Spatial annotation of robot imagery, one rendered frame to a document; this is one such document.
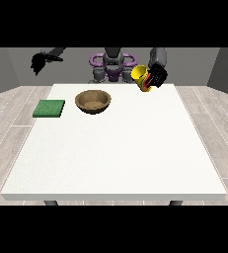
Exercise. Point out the yellow cup with melon print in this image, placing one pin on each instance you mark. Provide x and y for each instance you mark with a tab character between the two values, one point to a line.
139	75

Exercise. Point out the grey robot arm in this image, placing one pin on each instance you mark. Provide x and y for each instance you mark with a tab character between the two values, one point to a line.
157	56
55	51

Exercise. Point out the green square pad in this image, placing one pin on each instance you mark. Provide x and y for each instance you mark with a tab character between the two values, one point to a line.
48	108

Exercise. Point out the brown wooden bowl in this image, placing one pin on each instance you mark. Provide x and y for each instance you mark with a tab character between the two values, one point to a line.
93	101

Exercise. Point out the grey robot trunk purple rings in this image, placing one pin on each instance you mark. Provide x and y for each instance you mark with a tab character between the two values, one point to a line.
112	67

